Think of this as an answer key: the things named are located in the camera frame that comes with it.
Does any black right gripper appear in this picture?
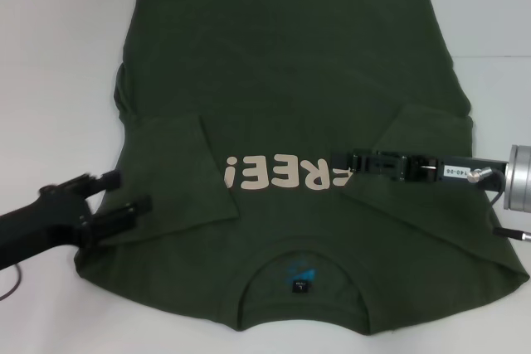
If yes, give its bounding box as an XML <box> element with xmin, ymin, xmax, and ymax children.
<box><xmin>331</xmin><ymin>148</ymin><xmax>509</xmax><ymax>187</ymax></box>

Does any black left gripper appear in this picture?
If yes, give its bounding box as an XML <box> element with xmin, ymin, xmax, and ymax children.
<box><xmin>0</xmin><ymin>170</ymin><xmax>153</xmax><ymax>272</ymax></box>

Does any dark green FREE t-shirt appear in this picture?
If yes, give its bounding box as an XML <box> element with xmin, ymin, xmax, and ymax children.
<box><xmin>72</xmin><ymin>0</ymin><xmax>529</xmax><ymax>324</ymax></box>

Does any right arm cable with plug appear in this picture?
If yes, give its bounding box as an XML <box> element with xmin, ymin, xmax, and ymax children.
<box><xmin>466</xmin><ymin>165</ymin><xmax>531</xmax><ymax>244</ymax></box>

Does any arm cable with plug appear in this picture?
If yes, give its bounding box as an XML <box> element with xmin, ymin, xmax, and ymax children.
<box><xmin>0</xmin><ymin>262</ymin><xmax>27</xmax><ymax>302</ymax></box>
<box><xmin>466</xmin><ymin>165</ymin><xmax>531</xmax><ymax>244</ymax></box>

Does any left arm cable with plug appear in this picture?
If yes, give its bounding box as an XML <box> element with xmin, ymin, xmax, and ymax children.
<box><xmin>0</xmin><ymin>262</ymin><xmax>27</xmax><ymax>302</ymax></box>

